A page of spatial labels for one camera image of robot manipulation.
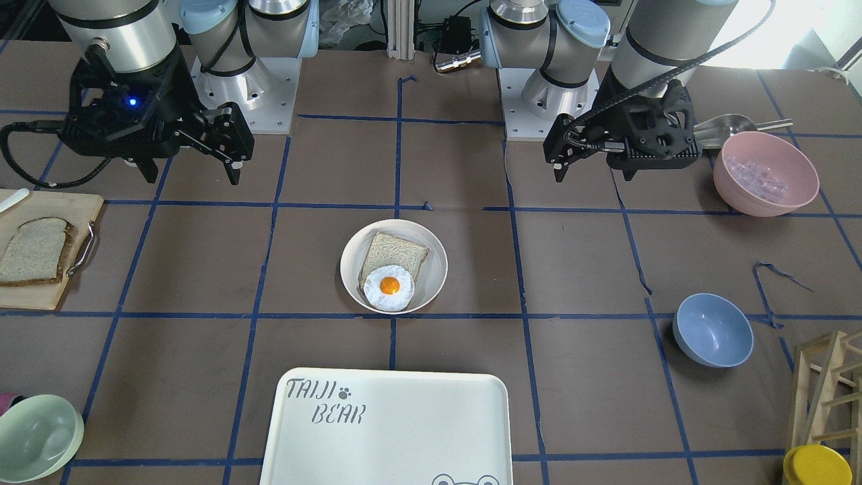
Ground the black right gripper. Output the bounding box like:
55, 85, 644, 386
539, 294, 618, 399
63, 46, 255, 185

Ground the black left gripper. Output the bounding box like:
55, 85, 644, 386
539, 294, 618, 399
543, 79, 698, 183

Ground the brown crust bread slice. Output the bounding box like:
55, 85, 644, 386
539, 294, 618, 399
1, 217, 74, 288

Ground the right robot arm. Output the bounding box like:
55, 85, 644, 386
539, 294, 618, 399
50, 1, 320, 185

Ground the bread slice on plate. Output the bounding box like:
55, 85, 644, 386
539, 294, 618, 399
358, 232, 429, 283

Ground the cream round plate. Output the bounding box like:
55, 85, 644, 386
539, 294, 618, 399
339, 219, 449, 315

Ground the metal scoop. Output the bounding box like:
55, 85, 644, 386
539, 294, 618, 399
694, 114, 794, 150

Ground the wooden cutting board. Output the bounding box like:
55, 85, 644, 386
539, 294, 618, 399
1, 191, 104, 311

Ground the pink bowl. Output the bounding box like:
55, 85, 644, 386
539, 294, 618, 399
713, 131, 821, 217

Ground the fried egg toy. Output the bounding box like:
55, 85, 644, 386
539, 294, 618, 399
362, 265, 413, 313

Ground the white plastic spoon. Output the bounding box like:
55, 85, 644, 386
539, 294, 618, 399
0, 188, 30, 213

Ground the blue bowl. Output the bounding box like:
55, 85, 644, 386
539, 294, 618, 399
672, 294, 754, 368

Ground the white bear tray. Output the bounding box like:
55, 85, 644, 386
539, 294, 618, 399
261, 366, 514, 484

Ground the pink cloth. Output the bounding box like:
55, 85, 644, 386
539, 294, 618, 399
0, 393, 27, 416

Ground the green bowl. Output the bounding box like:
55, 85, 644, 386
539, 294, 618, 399
1, 394, 84, 483

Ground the wooden rack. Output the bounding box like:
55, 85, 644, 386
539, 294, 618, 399
785, 331, 861, 473

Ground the yellow cup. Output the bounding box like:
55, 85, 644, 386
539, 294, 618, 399
783, 444, 853, 484

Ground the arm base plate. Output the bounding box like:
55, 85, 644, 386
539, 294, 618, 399
191, 57, 303, 135
498, 68, 599, 141

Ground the aluminium frame post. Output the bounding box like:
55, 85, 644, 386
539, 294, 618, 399
386, 0, 416, 62

